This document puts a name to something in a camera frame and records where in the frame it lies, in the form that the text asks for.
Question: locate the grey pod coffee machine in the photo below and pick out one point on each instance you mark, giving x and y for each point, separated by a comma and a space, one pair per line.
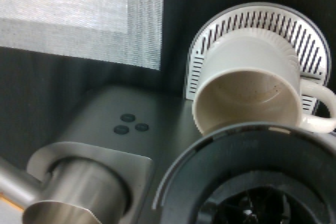
254, 173

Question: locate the white ceramic coffee mug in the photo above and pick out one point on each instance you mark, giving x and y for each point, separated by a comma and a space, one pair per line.
251, 85

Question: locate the grey woven placemat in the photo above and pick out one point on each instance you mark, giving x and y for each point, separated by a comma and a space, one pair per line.
107, 30

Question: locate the steel milk frother jug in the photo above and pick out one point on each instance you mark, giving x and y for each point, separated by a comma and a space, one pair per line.
82, 193

